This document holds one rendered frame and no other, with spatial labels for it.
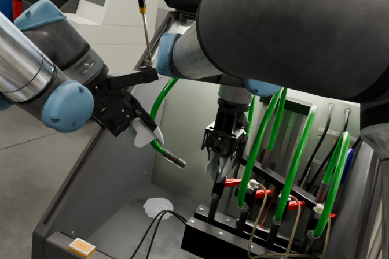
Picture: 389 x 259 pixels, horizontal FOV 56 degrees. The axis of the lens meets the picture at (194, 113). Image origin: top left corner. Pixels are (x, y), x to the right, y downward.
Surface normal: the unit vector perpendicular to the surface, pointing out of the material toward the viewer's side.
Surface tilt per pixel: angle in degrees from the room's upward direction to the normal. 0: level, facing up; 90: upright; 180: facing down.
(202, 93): 90
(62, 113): 90
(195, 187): 90
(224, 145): 90
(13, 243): 0
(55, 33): 72
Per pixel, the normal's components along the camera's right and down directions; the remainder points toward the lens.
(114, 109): 0.55, 0.18
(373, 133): -0.78, 0.60
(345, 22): -0.29, 0.24
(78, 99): 0.77, 0.36
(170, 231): 0.18, -0.92
